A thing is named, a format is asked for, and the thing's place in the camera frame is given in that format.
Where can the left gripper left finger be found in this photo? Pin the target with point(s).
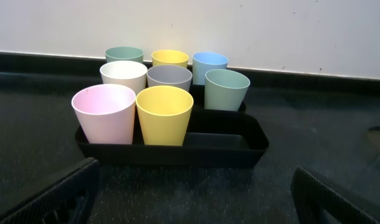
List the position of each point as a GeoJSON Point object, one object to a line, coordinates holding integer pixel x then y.
{"type": "Point", "coordinates": [53, 199]}

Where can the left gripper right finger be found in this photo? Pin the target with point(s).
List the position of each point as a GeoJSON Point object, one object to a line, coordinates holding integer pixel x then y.
{"type": "Point", "coordinates": [327, 202]}

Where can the pink cup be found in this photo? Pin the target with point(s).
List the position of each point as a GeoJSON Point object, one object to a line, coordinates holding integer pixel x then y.
{"type": "Point", "coordinates": [104, 121]}

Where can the yellow cup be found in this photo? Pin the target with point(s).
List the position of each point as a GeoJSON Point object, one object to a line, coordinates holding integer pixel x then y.
{"type": "Point", "coordinates": [169, 59]}
{"type": "Point", "coordinates": [163, 124]}

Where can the black tray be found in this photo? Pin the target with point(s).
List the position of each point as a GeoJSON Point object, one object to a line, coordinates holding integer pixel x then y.
{"type": "Point", "coordinates": [215, 149]}

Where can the white cup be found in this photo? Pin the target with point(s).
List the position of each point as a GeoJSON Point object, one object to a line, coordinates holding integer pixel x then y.
{"type": "Point", "coordinates": [124, 74]}

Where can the green cup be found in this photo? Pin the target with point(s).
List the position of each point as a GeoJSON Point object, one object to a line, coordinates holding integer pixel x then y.
{"type": "Point", "coordinates": [124, 56]}
{"type": "Point", "coordinates": [224, 93]}

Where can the grey cup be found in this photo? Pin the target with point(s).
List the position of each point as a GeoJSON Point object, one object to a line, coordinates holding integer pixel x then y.
{"type": "Point", "coordinates": [169, 79]}

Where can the blue cup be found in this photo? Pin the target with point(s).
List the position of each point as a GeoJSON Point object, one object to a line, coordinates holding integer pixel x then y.
{"type": "Point", "coordinates": [207, 67]}

